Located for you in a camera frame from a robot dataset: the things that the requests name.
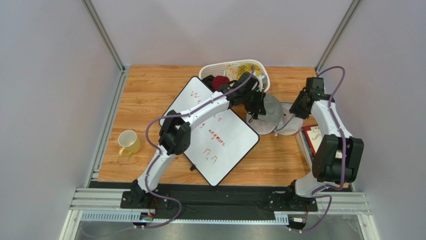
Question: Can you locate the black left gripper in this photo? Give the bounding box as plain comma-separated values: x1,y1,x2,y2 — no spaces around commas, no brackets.
242,88,267,116

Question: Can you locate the red hardcover book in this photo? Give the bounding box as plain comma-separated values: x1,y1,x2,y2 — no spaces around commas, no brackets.
301,125,323,156

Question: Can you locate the white plastic laundry basket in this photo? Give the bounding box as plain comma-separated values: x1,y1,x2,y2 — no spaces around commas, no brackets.
198,59,271,93

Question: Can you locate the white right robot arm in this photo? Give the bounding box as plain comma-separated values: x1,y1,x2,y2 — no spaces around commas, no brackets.
267,77,365,212

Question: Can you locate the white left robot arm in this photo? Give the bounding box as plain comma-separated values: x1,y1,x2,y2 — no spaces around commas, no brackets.
120,70,265,209

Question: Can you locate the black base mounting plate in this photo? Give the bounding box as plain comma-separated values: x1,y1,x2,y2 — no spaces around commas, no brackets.
120,183,318,220

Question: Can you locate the white mesh laundry bag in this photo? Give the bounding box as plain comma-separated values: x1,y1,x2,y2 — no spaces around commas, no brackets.
245,102,304,136

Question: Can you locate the red garment in basket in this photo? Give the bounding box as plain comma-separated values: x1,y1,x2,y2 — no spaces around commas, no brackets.
211,75,230,91

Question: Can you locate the beige bra in basket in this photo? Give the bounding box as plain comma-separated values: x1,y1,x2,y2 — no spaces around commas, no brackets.
225,64,247,81

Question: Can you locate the yellow mug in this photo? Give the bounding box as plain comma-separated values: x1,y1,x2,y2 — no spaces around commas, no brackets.
117,130,141,157

